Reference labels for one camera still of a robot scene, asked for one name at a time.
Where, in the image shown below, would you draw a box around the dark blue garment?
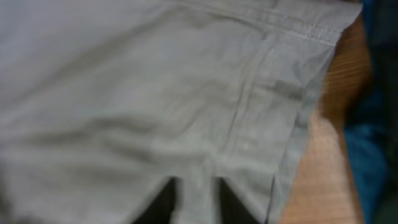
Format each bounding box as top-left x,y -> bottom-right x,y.
344,0 -> 397,224

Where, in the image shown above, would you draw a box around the grey shorts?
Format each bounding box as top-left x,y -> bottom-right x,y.
1,0 -> 362,223

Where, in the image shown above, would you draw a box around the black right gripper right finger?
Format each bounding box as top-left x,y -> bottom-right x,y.
217,178 -> 259,224

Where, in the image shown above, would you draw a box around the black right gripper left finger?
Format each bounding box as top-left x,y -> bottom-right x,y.
132,177 -> 177,224

